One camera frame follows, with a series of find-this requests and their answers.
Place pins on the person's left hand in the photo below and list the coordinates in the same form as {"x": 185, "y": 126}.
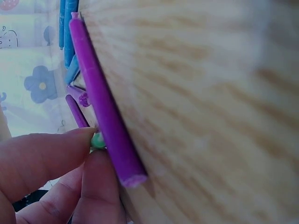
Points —
{"x": 46, "y": 158}

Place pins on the person's left fingers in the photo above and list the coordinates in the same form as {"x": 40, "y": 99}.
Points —
{"x": 99, "y": 184}

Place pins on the person's left thumb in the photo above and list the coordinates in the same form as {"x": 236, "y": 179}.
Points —
{"x": 46, "y": 154}

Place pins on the green round stick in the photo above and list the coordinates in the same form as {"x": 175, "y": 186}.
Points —
{"x": 97, "y": 141}

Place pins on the thin dark purple stick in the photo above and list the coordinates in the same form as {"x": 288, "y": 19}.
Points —
{"x": 76, "y": 112}

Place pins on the short purple stick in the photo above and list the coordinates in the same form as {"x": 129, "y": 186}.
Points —
{"x": 79, "y": 95}

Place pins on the long thick purple stick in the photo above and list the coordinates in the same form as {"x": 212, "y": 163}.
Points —
{"x": 100, "y": 95}

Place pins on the short blue stick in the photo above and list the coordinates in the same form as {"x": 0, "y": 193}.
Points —
{"x": 73, "y": 71}

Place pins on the thick blue stick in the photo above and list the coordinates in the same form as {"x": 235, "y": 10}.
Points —
{"x": 70, "y": 30}

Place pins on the thin blue stick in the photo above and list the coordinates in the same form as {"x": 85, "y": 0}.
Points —
{"x": 61, "y": 25}

